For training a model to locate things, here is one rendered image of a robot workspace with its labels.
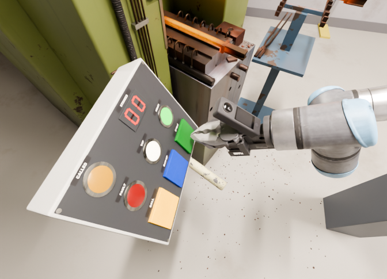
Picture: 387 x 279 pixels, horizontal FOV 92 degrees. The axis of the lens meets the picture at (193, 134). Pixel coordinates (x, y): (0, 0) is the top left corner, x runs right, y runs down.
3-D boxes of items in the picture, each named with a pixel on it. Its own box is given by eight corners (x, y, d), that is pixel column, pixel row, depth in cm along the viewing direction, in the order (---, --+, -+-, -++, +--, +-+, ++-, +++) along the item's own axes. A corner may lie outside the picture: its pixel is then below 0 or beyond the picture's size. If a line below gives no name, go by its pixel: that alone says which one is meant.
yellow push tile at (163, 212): (179, 197, 48) (162, 187, 42) (171, 230, 44) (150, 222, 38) (174, 197, 49) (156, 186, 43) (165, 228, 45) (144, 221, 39)
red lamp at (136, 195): (152, 193, 39) (147, 187, 35) (135, 212, 37) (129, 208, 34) (141, 184, 40) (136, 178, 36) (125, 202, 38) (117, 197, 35)
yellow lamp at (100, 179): (121, 178, 33) (113, 169, 30) (100, 199, 31) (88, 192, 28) (110, 167, 34) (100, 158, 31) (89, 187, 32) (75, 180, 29)
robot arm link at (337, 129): (376, 158, 34) (389, 126, 28) (299, 159, 41) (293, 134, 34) (364, 118, 39) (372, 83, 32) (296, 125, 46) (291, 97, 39)
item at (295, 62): (314, 40, 123) (315, 37, 122) (302, 77, 105) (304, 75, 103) (269, 29, 131) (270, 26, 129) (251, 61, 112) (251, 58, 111)
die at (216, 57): (229, 54, 88) (232, 37, 80) (204, 77, 79) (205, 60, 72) (163, 24, 101) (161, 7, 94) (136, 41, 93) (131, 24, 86)
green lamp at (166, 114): (177, 118, 49) (176, 108, 46) (165, 130, 47) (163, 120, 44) (169, 113, 50) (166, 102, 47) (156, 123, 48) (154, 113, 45)
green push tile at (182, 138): (196, 132, 58) (183, 118, 53) (191, 154, 54) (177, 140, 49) (191, 133, 59) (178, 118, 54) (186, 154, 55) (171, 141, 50)
